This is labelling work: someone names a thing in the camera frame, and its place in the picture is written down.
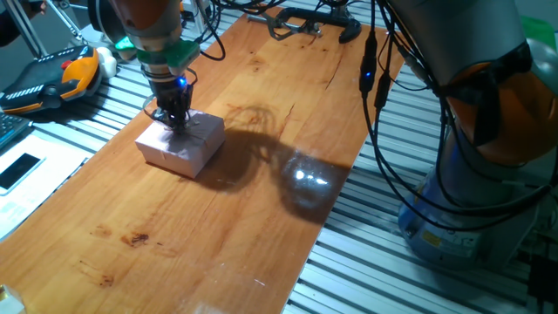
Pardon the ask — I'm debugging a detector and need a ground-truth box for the pink gift box lid ribbon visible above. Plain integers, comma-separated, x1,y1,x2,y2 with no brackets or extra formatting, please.
134,108,227,179

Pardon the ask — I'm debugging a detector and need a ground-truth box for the white smartphone black screen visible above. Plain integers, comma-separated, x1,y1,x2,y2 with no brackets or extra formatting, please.
0,152,47,196

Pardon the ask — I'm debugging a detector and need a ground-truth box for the black metal bar clamp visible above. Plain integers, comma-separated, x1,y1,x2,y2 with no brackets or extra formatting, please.
247,6,363,44

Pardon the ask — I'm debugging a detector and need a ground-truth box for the black filament spool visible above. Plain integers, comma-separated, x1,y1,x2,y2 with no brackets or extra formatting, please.
86,0,127,44

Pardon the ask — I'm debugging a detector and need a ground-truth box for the green gripper mount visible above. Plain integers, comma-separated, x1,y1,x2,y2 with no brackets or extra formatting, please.
114,36,201,76

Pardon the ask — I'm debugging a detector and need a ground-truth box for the glossy wooden board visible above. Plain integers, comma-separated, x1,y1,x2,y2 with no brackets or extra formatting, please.
0,15,406,314

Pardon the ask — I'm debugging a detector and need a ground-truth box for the dark sleeved forearm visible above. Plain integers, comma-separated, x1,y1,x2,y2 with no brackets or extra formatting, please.
0,0,47,47

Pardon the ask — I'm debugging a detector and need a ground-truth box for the green cloth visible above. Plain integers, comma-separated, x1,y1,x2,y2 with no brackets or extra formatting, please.
521,15,558,51

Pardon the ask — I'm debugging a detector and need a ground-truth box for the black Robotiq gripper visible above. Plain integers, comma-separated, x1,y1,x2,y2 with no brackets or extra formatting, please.
150,69,195,133

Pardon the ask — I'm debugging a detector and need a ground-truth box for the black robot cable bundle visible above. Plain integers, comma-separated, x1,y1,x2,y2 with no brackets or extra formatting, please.
191,0,558,232

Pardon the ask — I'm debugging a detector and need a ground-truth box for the grey metal rod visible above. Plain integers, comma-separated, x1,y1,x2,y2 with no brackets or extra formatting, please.
8,0,47,58
47,0,88,44

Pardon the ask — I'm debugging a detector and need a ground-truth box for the black computer keyboard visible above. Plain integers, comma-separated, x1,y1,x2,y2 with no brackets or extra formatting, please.
0,112,31,149

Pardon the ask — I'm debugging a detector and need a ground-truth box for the black orange teach pendant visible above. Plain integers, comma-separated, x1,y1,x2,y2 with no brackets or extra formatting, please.
0,44,104,115

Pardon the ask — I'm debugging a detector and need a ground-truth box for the gold foil white package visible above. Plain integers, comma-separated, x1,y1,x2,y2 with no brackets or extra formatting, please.
0,283,27,314

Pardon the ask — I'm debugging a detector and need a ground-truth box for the white round toy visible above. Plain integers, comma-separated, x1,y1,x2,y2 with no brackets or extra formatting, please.
95,46,119,79

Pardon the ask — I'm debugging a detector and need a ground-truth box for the white paper pad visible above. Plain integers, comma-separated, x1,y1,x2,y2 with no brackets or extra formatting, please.
0,134,95,241

